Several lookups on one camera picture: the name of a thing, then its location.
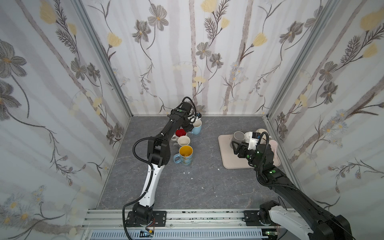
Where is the cream round mug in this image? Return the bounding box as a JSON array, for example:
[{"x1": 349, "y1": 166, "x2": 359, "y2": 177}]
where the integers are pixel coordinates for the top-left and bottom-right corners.
[{"x1": 256, "y1": 129, "x2": 270, "y2": 141}]

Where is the white mug red inside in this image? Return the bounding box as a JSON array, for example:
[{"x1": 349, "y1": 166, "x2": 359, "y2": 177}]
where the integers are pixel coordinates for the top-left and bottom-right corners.
[{"x1": 171, "y1": 129, "x2": 187, "y2": 141}]

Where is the light blue mug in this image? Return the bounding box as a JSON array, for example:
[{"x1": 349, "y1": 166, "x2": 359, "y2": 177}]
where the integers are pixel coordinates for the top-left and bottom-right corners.
[{"x1": 190, "y1": 119, "x2": 202, "y2": 135}]

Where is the light grey mug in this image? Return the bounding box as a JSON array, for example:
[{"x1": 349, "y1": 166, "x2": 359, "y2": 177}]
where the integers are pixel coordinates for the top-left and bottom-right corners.
[{"x1": 174, "y1": 136, "x2": 191, "y2": 148}]

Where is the dark grey mug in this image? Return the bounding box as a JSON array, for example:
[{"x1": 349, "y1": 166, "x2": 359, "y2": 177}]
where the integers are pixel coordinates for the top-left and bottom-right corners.
[{"x1": 230, "y1": 131, "x2": 245, "y2": 149}]

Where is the beige plastic tray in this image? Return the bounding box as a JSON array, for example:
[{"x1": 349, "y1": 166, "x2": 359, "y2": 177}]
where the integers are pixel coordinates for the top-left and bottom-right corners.
[{"x1": 218, "y1": 135, "x2": 282, "y2": 170}]

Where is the blue glass patterned mug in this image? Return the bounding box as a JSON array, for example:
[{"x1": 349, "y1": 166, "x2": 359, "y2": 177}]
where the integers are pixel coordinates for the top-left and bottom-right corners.
[{"x1": 173, "y1": 146, "x2": 194, "y2": 166}]

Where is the pink mug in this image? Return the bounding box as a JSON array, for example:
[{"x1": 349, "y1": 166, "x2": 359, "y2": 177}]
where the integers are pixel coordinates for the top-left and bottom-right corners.
[{"x1": 269, "y1": 140, "x2": 281, "y2": 167}]

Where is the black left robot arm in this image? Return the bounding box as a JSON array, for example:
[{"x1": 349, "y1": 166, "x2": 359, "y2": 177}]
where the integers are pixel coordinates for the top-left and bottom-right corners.
[{"x1": 123, "y1": 97, "x2": 199, "y2": 226}]

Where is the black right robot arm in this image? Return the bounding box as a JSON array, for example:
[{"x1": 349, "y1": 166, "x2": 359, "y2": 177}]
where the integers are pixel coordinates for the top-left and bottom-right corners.
[{"x1": 231, "y1": 142, "x2": 354, "y2": 240}]

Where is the left corner aluminium profile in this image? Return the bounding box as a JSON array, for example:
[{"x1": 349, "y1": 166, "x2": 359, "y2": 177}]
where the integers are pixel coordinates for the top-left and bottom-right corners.
[{"x1": 71, "y1": 0, "x2": 134, "y2": 118}]

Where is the corner aluminium profile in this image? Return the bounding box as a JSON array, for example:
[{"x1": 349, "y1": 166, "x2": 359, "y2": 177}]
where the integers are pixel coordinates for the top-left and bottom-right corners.
[
  {"x1": 266, "y1": 1, "x2": 340, "y2": 120},
  {"x1": 71, "y1": 0, "x2": 134, "y2": 118}
]

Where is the right corner aluminium profile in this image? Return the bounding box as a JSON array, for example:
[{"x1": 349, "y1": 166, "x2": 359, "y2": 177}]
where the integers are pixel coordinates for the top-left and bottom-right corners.
[{"x1": 266, "y1": 1, "x2": 340, "y2": 120}]

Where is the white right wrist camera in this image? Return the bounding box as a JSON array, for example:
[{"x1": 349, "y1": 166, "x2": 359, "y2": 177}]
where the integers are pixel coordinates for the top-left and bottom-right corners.
[{"x1": 248, "y1": 132, "x2": 261, "y2": 150}]

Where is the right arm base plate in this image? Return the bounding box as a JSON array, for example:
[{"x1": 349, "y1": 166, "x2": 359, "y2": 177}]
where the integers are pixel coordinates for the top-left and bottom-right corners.
[{"x1": 243, "y1": 211, "x2": 271, "y2": 227}]

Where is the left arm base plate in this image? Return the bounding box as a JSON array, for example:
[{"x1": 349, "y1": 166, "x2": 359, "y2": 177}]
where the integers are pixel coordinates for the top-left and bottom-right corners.
[{"x1": 125, "y1": 211, "x2": 167, "y2": 227}]

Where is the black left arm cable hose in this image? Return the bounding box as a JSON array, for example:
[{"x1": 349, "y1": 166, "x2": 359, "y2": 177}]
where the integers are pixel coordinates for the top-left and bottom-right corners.
[{"x1": 121, "y1": 133, "x2": 164, "y2": 240}]

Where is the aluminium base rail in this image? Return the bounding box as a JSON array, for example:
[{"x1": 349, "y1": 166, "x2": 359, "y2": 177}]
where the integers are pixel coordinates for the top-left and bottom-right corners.
[{"x1": 81, "y1": 209, "x2": 277, "y2": 230}]

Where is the white vented cable duct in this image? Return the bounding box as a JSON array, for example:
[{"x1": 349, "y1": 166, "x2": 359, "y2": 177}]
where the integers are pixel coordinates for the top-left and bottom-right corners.
[{"x1": 89, "y1": 229, "x2": 268, "y2": 240}]

